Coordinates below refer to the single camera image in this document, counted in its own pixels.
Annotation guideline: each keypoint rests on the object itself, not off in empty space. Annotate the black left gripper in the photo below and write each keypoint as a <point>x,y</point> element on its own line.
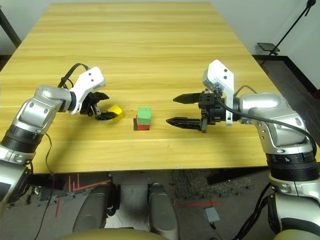
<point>91,105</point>

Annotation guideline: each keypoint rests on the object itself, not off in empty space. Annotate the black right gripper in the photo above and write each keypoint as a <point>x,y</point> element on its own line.
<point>210,110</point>

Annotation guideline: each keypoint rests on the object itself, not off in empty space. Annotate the yellow wooden block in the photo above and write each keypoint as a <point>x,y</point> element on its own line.
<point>117,110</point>

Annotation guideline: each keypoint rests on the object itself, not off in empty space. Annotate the green wooden block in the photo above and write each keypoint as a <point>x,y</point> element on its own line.
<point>145,115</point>

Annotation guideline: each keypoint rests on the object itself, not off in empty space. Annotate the red wooden block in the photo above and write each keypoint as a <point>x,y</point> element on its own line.
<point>144,127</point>

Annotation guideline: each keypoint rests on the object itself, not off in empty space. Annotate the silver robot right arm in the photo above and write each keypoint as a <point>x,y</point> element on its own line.
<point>275,107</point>

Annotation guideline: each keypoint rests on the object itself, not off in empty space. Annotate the grey speckled foam mat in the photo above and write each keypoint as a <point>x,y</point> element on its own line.
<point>190,182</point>

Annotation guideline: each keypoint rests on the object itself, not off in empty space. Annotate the black table leg beam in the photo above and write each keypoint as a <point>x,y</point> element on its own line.
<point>232,176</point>

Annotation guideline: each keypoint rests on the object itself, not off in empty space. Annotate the dark interlocking floor mat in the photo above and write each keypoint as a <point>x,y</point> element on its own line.
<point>55,197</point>

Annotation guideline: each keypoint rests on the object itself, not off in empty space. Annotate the black tripod stand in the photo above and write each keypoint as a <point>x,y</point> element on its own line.
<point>267,46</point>

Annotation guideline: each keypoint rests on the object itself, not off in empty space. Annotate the grey robot right leg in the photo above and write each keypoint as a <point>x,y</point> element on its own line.
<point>163,212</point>

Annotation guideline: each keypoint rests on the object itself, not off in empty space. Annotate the grey robot leg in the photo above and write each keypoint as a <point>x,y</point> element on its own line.
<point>91,211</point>
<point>163,212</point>

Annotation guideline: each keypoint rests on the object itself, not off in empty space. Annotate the grey robot left leg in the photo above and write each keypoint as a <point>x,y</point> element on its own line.
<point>91,211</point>

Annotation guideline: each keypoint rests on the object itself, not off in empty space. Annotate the grey foot pedal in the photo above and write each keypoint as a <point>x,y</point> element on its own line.
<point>211,214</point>

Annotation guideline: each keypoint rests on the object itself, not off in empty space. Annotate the wooden side table black legs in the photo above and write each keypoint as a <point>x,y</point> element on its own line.
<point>10,27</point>

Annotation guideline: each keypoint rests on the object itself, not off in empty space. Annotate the olive robot torso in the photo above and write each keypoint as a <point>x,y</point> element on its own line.
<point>110,235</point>

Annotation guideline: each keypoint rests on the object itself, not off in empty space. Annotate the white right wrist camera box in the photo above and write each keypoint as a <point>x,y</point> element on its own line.
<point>222,75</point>

